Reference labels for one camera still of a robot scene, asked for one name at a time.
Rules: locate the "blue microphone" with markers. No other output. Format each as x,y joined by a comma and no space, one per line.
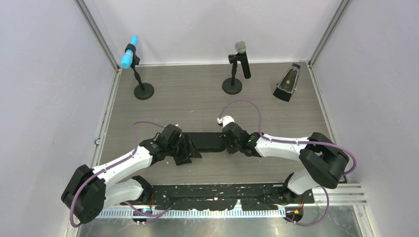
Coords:
130,53

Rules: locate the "black microphone stand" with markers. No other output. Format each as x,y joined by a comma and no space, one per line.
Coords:
232,85
144,90

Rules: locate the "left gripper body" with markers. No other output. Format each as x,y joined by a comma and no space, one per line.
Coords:
172,148

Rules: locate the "black metronome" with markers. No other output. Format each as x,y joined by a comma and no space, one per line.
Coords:
286,87

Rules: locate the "black zipper tool case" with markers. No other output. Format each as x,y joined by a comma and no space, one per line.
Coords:
207,142

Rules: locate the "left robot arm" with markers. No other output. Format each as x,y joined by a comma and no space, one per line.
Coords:
90,190

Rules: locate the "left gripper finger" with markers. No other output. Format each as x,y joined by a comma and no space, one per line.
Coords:
182,155
191,151

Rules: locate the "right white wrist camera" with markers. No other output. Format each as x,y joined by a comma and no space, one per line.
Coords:
224,120

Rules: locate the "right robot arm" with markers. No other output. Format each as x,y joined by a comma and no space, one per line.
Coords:
323,164

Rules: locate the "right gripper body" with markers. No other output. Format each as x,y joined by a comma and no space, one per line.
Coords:
232,147

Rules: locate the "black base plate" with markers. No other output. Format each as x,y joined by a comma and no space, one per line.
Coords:
219,197

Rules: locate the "black grey microphone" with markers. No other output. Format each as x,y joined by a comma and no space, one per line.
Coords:
241,55

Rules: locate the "left black microphone stand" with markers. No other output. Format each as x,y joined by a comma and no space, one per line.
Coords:
144,90

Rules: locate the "right black microphone stand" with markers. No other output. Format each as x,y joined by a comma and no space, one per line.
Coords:
232,85

